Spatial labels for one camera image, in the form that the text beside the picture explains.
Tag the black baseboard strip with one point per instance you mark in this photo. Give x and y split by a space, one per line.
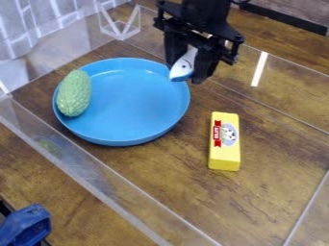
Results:
306 14

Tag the green bumpy toy gourd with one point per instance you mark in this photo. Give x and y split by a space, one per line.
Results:
74 93

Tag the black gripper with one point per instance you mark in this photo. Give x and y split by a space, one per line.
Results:
196 22

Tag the yellow toy butter block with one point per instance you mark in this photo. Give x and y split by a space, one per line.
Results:
225 142

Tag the blue round plastic tray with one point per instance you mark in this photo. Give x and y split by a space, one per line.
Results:
137 104

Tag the white wooden toy fish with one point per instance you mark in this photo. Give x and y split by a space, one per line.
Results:
184 70

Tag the grey checkered curtain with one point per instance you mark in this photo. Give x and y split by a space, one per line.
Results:
30 19

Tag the blue plastic clamp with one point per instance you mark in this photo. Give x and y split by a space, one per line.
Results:
26 226

